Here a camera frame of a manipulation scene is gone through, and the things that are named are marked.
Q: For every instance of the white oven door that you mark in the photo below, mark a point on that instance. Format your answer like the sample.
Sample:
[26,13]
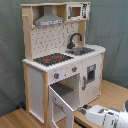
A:
[59,109]

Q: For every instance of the left red stove knob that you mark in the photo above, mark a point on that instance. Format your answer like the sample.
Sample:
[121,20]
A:
[56,75]

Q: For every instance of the wooden toy kitchen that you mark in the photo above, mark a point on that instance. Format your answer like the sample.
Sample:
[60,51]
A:
[45,40]

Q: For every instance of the toy microwave door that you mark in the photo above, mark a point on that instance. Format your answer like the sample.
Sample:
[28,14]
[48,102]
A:
[77,12]

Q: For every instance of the right red stove knob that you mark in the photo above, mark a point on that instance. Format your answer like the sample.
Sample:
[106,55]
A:
[74,69]

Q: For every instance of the red stove knob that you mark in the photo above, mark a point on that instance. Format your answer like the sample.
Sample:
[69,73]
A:
[74,69]
[56,75]

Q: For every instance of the black toy stovetop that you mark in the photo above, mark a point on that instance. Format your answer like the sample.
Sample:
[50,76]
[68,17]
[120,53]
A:
[52,59]

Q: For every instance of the grey range hood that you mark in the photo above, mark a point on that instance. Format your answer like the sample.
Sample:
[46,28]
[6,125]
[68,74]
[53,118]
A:
[48,18]

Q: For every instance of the white cupboard door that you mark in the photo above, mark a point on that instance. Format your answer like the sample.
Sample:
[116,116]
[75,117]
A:
[90,79]

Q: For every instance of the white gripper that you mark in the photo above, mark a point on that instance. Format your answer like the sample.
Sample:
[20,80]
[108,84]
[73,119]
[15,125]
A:
[100,116]

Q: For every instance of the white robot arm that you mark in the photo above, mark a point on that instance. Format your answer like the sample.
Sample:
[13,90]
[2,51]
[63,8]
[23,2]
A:
[122,119]

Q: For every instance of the grey toy sink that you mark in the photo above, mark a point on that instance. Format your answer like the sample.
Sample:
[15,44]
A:
[79,51]

